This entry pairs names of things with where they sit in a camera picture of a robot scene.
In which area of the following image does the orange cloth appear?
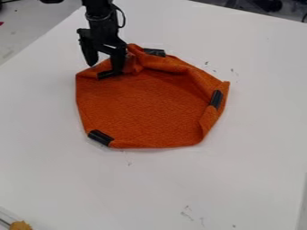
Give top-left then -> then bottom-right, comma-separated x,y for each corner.
74,43 -> 232,149

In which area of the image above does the yellow toy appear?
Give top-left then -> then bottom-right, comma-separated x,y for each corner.
8,220 -> 34,230

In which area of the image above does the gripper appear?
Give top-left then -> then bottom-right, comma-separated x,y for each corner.
75,12 -> 128,74

